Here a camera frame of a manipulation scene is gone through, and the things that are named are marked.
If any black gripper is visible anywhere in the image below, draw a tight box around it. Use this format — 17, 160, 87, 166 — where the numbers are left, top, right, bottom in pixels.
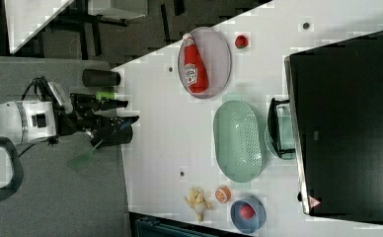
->
54, 93, 139, 142

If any mint green strainer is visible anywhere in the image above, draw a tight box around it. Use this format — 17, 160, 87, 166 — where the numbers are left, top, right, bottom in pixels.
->
213, 101, 263, 183

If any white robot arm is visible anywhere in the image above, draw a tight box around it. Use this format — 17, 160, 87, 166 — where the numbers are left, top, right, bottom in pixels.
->
0, 94, 139, 201

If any green cylinder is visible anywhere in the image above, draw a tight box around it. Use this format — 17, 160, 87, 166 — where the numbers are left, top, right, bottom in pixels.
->
96, 92, 115, 100

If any black cylinder lower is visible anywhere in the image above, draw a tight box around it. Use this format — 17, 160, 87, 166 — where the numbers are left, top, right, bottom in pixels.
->
91, 126, 133, 147

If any black cylinder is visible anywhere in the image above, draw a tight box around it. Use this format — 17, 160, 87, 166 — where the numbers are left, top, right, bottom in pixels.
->
82, 69, 121, 87
91, 126, 133, 147

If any black cylinder upper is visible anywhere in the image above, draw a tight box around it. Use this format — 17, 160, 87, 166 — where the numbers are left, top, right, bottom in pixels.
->
82, 69, 121, 87

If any red ketchup bottle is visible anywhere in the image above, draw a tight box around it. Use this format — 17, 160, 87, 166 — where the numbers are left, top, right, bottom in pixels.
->
183, 34, 208, 93

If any dark teal crate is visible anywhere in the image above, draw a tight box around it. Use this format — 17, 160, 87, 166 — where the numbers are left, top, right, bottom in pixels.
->
132, 217, 246, 237

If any orange slice toy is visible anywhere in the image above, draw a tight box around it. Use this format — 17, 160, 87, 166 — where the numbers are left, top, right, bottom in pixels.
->
215, 186, 231, 203

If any small red toy fruit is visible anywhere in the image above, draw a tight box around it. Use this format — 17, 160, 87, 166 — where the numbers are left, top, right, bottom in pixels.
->
235, 35, 249, 48

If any red ball in bowl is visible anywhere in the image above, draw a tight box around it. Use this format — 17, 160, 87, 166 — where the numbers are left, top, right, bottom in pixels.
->
239, 203, 256, 219

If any blue bowl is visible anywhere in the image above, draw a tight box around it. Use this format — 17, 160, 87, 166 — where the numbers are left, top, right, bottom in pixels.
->
230, 197, 267, 234

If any black box appliance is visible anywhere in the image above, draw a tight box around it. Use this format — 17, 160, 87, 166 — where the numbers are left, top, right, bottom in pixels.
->
285, 31, 383, 224

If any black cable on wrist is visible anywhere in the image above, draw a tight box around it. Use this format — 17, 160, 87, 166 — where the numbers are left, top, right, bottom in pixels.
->
21, 76, 54, 102

